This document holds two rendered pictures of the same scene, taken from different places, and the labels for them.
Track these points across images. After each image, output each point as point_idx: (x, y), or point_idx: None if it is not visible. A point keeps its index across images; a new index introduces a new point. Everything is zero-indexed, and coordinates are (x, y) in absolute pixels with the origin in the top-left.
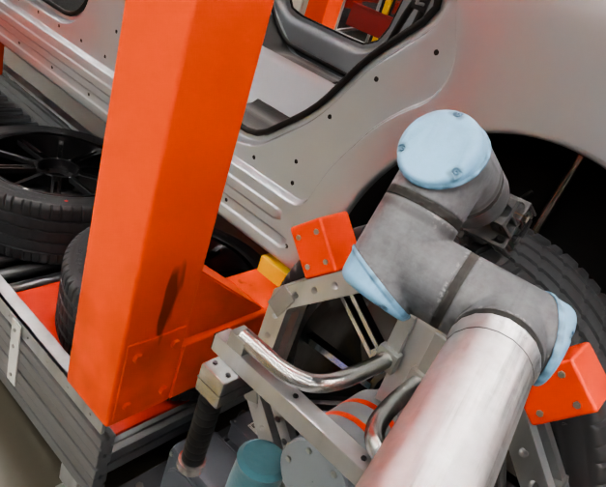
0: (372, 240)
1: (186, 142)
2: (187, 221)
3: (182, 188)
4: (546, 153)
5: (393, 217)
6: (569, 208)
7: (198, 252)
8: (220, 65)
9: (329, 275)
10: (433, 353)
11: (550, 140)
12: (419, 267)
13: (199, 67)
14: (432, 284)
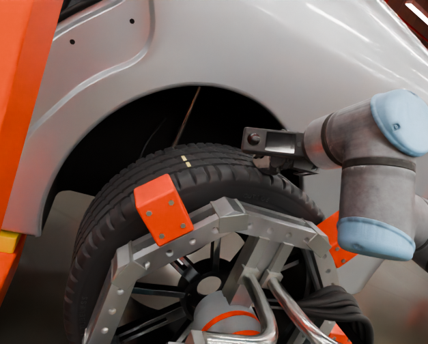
0: (396, 210)
1: (5, 148)
2: None
3: None
4: (170, 92)
5: (404, 186)
6: (188, 125)
7: None
8: (43, 30)
9: (186, 235)
10: (282, 256)
11: (229, 89)
12: (422, 218)
13: (33, 33)
14: None
